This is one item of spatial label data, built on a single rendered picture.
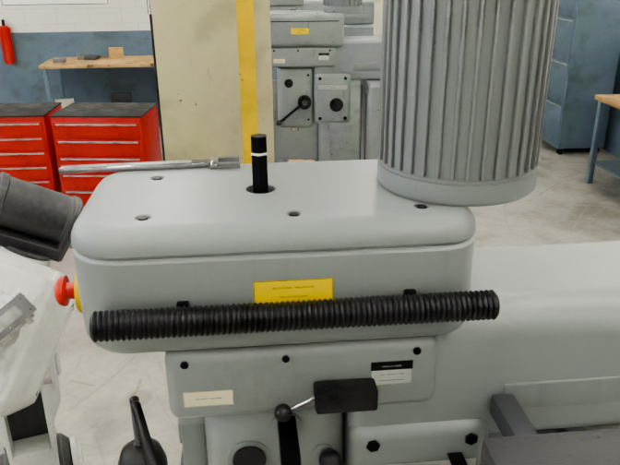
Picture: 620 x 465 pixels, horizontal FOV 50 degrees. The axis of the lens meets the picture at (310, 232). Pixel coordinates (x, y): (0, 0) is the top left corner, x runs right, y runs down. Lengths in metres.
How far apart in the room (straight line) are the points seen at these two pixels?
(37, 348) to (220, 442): 0.45
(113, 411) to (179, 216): 2.96
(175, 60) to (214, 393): 1.86
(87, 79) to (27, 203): 8.93
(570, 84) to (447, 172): 7.30
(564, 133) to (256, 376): 7.49
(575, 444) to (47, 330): 0.88
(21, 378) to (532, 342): 0.82
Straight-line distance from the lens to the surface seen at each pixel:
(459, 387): 0.90
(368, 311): 0.74
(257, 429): 0.90
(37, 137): 5.79
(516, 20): 0.77
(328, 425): 0.91
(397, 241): 0.75
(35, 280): 1.25
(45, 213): 1.26
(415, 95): 0.77
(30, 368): 1.26
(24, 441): 1.76
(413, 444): 0.92
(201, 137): 2.61
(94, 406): 3.75
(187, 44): 2.54
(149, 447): 0.91
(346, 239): 0.74
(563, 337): 0.91
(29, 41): 10.27
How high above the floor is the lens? 2.16
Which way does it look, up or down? 23 degrees down
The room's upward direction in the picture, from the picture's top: straight up
